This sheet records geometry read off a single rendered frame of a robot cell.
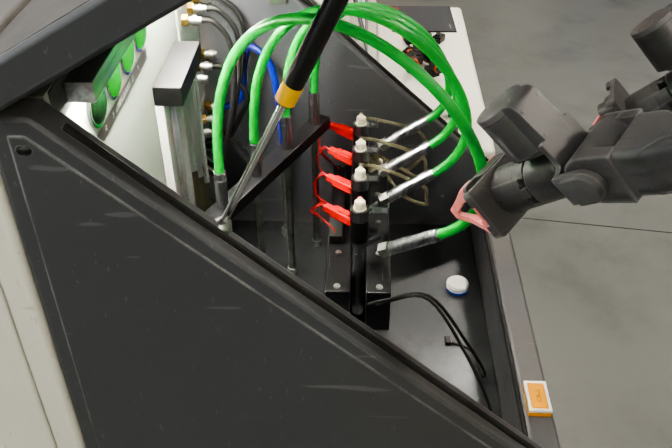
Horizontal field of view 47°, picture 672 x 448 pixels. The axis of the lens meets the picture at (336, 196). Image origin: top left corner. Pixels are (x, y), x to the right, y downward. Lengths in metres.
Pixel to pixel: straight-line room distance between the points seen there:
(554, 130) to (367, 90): 0.64
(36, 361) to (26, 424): 0.12
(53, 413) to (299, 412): 0.28
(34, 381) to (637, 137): 0.67
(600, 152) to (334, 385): 0.37
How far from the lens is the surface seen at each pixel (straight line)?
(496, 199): 0.87
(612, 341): 2.58
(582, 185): 0.75
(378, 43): 0.88
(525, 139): 0.79
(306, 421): 0.90
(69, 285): 0.80
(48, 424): 0.98
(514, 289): 1.24
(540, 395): 1.09
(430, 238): 0.99
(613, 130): 0.76
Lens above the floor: 1.78
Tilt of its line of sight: 36 degrees down
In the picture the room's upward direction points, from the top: straight up
